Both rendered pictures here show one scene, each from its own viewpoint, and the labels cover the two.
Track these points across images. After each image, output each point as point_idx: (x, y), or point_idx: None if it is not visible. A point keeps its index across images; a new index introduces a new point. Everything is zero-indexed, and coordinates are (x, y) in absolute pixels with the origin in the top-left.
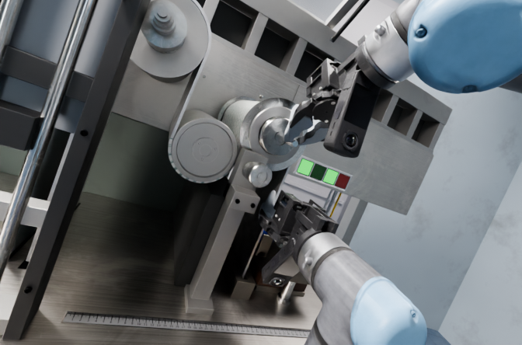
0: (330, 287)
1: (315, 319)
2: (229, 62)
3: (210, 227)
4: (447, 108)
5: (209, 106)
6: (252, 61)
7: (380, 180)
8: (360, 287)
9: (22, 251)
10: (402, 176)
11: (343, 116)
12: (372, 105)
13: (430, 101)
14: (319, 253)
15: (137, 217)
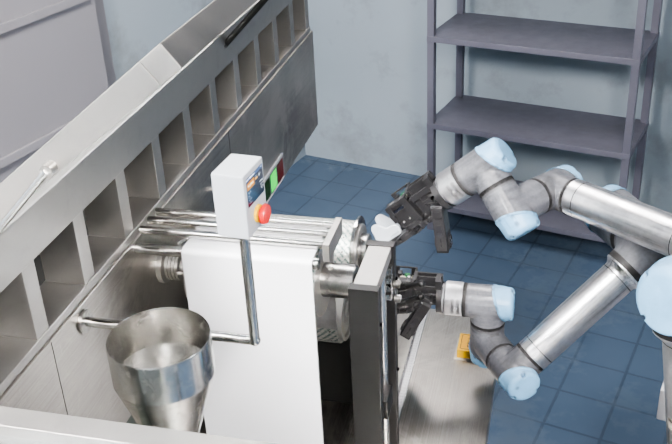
0: (478, 309)
1: (475, 326)
2: (190, 195)
3: None
4: None
5: None
6: (200, 166)
7: (295, 123)
8: (492, 299)
9: None
10: (304, 92)
11: (445, 235)
12: (447, 212)
13: None
14: (459, 300)
15: None
